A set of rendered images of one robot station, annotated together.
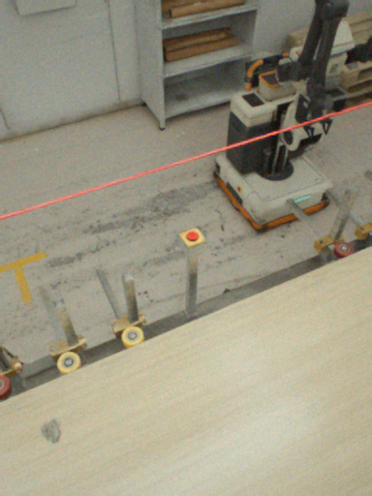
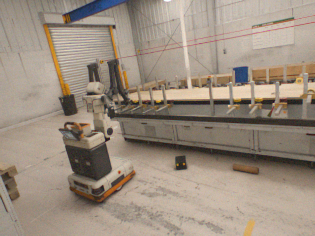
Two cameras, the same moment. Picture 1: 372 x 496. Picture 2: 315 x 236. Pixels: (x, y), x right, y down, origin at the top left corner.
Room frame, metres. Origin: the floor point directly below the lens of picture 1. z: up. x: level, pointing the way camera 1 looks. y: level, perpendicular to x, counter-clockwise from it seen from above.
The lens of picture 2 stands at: (2.95, 2.17, 1.58)
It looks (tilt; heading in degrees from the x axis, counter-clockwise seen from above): 16 degrees down; 244
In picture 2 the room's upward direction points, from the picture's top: 9 degrees counter-clockwise
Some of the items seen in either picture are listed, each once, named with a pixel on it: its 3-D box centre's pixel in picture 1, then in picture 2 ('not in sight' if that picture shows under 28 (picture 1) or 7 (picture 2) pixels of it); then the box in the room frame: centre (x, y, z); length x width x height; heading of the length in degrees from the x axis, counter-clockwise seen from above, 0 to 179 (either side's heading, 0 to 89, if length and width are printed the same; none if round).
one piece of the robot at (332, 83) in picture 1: (321, 100); (104, 110); (2.36, -0.74, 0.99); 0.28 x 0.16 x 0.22; 117
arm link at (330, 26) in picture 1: (325, 50); (117, 76); (2.12, -0.62, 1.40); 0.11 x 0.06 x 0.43; 117
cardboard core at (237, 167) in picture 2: not in sight; (245, 168); (1.03, 0.40, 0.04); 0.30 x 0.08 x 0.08; 117
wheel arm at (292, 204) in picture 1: (313, 230); (164, 107); (1.52, -0.60, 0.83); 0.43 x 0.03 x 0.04; 27
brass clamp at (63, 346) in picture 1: (68, 347); (255, 106); (0.88, 0.46, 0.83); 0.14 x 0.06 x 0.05; 117
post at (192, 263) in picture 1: (192, 284); (211, 99); (1.12, -0.02, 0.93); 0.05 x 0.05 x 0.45; 27
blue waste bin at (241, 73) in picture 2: not in sight; (240, 76); (-3.37, -3.61, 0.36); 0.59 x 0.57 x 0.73; 27
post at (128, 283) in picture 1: (132, 312); (231, 101); (1.00, 0.22, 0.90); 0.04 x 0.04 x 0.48; 27
